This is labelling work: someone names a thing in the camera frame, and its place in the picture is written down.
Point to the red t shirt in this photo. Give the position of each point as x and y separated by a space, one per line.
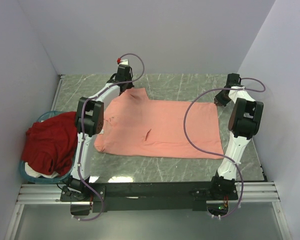
50 142

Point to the black base crossbar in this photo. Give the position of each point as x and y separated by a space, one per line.
134 196

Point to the salmon pink t shirt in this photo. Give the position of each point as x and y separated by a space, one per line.
135 125

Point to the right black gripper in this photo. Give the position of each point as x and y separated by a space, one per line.
219 101

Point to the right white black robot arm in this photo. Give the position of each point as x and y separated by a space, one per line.
244 123

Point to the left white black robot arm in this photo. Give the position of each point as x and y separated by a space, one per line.
89 122

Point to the aluminium frame rail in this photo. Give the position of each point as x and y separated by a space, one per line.
39 194

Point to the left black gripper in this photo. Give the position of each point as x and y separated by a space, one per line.
130 86

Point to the white t shirt in basket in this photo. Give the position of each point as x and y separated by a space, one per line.
31 172

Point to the teal plastic laundry basket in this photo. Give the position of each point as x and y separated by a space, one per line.
45 175

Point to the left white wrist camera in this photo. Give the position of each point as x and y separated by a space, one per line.
121 61

